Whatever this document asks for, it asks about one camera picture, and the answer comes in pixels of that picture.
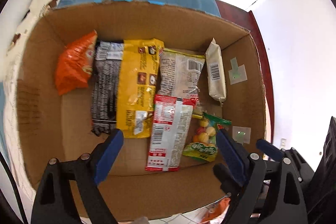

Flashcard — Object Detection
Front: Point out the white diamond-pattern quilt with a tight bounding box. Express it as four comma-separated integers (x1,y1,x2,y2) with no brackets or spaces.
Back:
2,56,232,224

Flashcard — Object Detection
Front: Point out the yellow snack bag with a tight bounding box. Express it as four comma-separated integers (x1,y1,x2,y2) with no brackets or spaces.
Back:
116,39,164,139

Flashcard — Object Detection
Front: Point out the cardboard milk box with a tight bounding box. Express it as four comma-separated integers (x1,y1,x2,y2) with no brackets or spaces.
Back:
15,1,265,221

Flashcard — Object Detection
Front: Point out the green candy ball bag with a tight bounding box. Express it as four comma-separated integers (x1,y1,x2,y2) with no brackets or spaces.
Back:
182,112,232,162

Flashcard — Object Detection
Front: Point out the orange snack bag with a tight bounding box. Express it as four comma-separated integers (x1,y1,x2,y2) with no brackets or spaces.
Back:
201,197,231,223
55,30,97,96

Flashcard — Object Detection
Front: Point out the cream cookie pack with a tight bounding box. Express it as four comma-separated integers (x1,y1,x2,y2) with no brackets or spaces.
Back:
205,38,227,105

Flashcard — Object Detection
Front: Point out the bear-print pillow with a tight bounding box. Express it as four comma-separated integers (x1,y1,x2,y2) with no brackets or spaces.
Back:
1,0,60,80

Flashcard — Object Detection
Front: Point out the black snack bar wrapper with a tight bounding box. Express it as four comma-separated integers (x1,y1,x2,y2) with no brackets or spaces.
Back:
91,40,124,136

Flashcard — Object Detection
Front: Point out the clear yellow-edged snack pack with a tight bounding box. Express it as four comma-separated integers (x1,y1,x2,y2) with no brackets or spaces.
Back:
158,48,205,118

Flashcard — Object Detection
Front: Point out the long red-white snack pack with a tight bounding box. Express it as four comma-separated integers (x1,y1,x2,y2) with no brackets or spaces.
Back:
145,94,195,172

